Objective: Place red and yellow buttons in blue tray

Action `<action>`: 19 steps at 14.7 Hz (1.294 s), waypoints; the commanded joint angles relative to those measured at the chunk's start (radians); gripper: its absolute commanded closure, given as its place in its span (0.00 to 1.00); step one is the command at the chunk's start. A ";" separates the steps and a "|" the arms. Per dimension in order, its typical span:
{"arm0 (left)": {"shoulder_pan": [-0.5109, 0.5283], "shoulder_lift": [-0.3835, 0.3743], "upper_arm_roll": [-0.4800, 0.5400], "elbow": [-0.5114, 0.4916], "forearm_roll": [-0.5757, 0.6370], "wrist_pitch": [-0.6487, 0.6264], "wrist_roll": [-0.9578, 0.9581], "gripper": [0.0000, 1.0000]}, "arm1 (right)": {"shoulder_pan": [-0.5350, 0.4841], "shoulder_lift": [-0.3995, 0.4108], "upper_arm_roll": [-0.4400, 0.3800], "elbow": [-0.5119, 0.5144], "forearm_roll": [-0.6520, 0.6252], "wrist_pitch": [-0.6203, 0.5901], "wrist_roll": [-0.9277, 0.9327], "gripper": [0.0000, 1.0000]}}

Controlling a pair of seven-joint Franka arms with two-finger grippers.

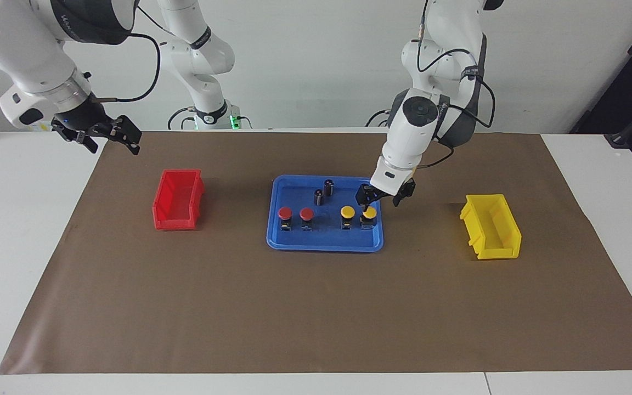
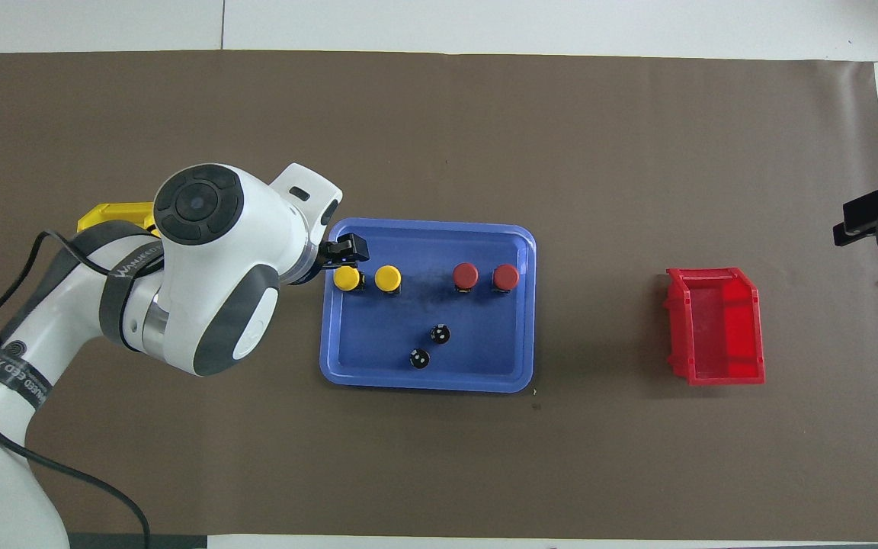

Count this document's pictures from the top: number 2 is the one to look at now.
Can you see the blue plastic tray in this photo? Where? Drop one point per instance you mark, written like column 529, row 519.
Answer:
column 485, row 343

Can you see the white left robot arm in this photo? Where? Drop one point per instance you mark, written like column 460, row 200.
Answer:
column 210, row 267

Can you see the yellow push button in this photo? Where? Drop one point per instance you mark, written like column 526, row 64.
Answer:
column 387, row 278
column 346, row 279

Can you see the red push button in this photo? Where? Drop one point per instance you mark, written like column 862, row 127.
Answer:
column 466, row 275
column 505, row 276

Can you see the yellow plastic bin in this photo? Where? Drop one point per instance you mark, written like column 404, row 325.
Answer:
column 107, row 216

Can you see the brown table mat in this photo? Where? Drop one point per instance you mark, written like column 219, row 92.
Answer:
column 256, row 114

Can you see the red plastic bin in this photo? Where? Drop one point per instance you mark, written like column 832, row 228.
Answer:
column 713, row 328

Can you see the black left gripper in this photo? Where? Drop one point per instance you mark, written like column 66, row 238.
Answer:
column 309, row 267

